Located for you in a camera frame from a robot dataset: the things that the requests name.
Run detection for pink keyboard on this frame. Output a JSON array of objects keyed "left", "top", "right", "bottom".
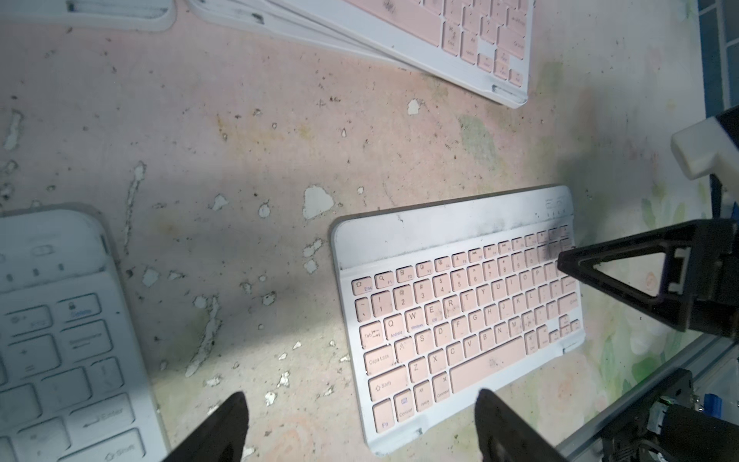
[
  {"left": 330, "top": 186, "right": 585, "bottom": 455},
  {"left": 188, "top": 0, "right": 410, "bottom": 69},
  {"left": 278, "top": 0, "right": 535, "bottom": 109}
]

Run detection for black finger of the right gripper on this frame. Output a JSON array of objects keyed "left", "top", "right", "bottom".
[{"left": 557, "top": 219, "right": 738, "bottom": 338}]

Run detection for white key keyboard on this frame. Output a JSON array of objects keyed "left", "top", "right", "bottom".
[{"left": 1, "top": 209, "right": 169, "bottom": 461}]

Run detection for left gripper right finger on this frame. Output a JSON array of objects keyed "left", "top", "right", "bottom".
[{"left": 475, "top": 389, "right": 567, "bottom": 462}]

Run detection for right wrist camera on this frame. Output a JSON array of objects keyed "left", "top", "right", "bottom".
[{"left": 671, "top": 106, "right": 738, "bottom": 188}]

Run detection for aluminium front rail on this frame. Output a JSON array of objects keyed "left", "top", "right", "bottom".
[{"left": 556, "top": 334, "right": 738, "bottom": 461}]

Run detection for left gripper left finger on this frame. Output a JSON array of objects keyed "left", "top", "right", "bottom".
[{"left": 164, "top": 392, "right": 249, "bottom": 462}]

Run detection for green key keyboard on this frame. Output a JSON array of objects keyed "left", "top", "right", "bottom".
[{"left": 1, "top": 0, "right": 177, "bottom": 32}]

